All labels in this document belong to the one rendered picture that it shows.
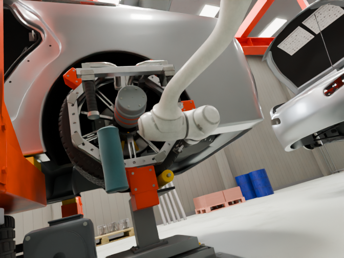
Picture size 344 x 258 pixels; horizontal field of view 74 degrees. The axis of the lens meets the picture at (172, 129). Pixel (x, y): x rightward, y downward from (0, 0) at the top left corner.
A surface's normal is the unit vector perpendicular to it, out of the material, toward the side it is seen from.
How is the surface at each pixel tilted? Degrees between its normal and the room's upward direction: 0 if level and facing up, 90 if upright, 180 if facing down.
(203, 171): 90
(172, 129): 142
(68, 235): 90
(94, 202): 90
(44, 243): 90
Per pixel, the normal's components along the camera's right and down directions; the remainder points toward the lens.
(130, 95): 0.27, -0.37
